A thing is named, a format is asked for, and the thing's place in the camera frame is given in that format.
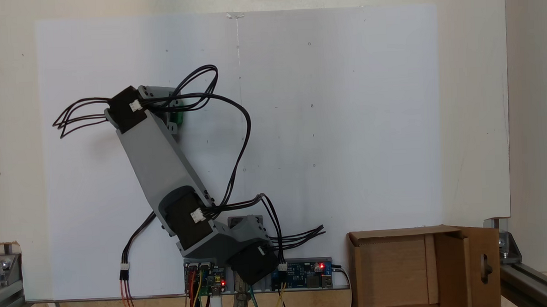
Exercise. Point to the green die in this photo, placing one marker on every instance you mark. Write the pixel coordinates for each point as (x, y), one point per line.
(179, 119)

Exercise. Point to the grey printed robot arm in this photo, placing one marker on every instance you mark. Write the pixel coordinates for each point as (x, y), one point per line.
(158, 163)

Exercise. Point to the clear tape strip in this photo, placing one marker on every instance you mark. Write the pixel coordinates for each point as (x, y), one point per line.
(235, 15)

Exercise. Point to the white paper sheet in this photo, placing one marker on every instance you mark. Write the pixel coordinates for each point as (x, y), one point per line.
(346, 122)

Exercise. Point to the green circuit board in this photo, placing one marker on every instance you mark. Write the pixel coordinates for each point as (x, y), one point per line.
(218, 273)

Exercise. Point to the blue circuit board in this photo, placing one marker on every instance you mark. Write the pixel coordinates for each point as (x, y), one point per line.
(306, 274)

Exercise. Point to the brown cardboard box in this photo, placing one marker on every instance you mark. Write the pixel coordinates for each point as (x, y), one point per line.
(398, 268)

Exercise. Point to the metal corner bracket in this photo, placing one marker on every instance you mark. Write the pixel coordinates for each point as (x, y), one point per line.
(508, 247)
(4, 266)

